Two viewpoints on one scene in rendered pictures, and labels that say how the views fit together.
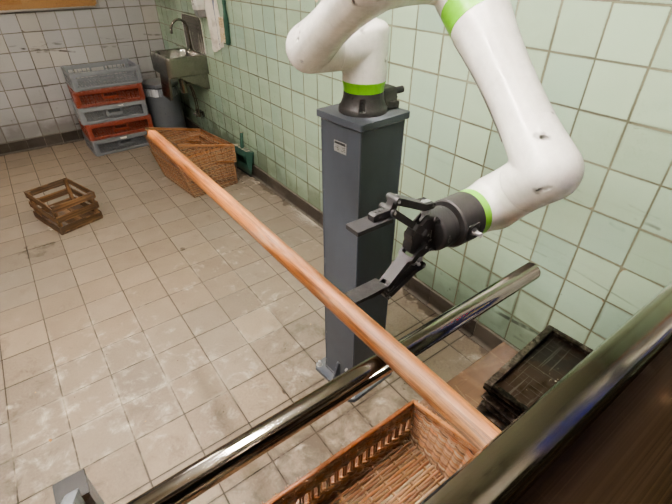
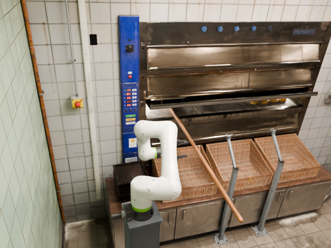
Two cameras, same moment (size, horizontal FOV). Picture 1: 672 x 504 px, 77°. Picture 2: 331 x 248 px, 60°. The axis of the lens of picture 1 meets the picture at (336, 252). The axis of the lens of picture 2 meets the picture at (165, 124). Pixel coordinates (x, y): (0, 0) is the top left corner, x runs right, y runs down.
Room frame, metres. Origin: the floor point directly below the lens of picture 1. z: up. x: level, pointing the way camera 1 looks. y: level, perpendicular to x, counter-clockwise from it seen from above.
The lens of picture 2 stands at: (2.45, 0.43, 2.54)
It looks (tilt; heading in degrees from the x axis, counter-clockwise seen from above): 30 degrees down; 199
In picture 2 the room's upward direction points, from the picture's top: 3 degrees clockwise
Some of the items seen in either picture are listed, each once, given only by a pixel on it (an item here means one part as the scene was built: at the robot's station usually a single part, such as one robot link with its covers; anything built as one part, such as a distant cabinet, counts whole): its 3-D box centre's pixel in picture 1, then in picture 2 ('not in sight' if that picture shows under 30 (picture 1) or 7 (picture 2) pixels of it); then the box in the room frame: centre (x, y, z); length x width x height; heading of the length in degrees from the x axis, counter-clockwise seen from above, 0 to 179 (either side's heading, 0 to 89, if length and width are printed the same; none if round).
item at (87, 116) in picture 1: (110, 107); not in sight; (4.19, 2.19, 0.38); 0.60 x 0.40 x 0.16; 124
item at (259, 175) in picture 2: not in sight; (237, 164); (-0.08, 0.38, 0.72); 0.56 x 0.49 x 0.28; 127
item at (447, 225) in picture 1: (426, 233); not in sight; (0.63, -0.16, 1.19); 0.09 x 0.07 x 0.08; 126
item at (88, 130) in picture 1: (116, 122); not in sight; (4.20, 2.19, 0.23); 0.60 x 0.40 x 0.16; 126
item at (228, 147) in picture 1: (191, 144); not in sight; (3.33, 1.18, 0.32); 0.56 x 0.49 x 0.28; 44
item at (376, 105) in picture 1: (376, 96); (132, 210); (1.35, -0.12, 1.23); 0.26 x 0.15 x 0.06; 130
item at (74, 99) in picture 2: not in sight; (77, 102); (0.64, -0.98, 1.46); 0.10 x 0.07 x 0.10; 126
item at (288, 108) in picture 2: not in sight; (228, 114); (-0.30, 0.18, 1.16); 1.80 x 0.06 x 0.04; 126
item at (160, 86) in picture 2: not in sight; (236, 81); (-0.28, 0.20, 1.54); 1.79 x 0.11 x 0.19; 126
